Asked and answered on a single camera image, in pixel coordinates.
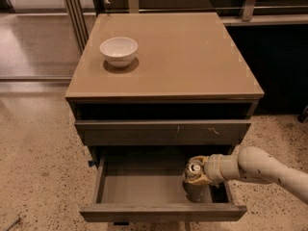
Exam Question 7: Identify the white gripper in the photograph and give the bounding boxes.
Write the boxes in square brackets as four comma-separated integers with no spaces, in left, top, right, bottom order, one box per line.
[184,154,240,186]

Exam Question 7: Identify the green 7up can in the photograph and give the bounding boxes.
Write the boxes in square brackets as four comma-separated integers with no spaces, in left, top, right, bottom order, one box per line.
[186,162,202,177]

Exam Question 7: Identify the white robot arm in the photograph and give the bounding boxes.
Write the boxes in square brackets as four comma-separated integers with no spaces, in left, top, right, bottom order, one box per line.
[183,146,308,203]

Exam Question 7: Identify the grey top drawer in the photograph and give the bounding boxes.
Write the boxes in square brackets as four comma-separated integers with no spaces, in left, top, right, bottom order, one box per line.
[75,120,250,146]

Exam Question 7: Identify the open middle drawer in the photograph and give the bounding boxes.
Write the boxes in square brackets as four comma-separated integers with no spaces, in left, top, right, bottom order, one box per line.
[80,153,247,222]

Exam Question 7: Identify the brown drawer cabinet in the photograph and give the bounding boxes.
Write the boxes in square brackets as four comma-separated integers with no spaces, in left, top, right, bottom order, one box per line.
[65,13,264,160]

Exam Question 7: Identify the white ceramic bowl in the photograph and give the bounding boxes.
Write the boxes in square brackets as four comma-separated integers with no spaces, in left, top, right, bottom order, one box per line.
[99,37,138,68]

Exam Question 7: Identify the metal rod on floor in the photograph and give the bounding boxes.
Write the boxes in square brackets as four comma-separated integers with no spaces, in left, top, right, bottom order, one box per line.
[3,217,20,231]

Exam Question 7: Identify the metal railing frame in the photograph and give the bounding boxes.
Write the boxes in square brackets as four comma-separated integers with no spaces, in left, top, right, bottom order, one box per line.
[64,0,308,49]

